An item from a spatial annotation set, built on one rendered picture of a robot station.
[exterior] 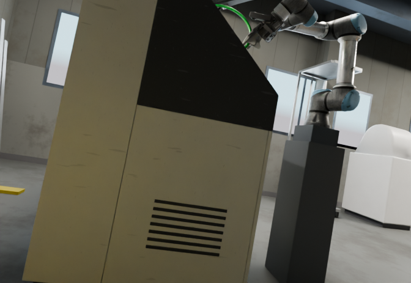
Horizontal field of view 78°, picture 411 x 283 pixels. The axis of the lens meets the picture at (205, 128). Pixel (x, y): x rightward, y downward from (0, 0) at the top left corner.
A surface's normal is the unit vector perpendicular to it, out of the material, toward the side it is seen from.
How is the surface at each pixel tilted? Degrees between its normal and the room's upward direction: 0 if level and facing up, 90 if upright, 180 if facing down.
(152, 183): 90
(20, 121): 90
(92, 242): 90
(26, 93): 90
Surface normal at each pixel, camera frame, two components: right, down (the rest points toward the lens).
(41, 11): 0.24, -0.01
